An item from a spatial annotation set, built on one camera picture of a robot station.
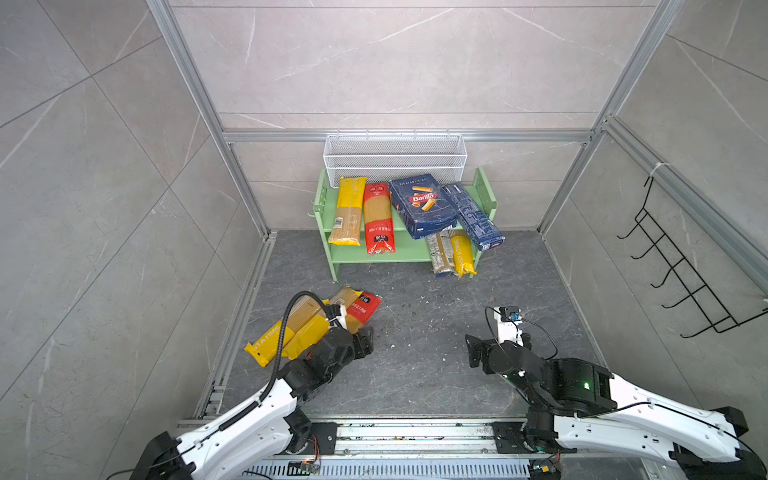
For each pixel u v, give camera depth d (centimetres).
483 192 84
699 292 63
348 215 83
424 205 82
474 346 61
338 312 72
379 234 78
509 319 57
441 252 93
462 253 93
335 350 59
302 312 92
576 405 45
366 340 72
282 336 57
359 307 95
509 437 73
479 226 80
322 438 73
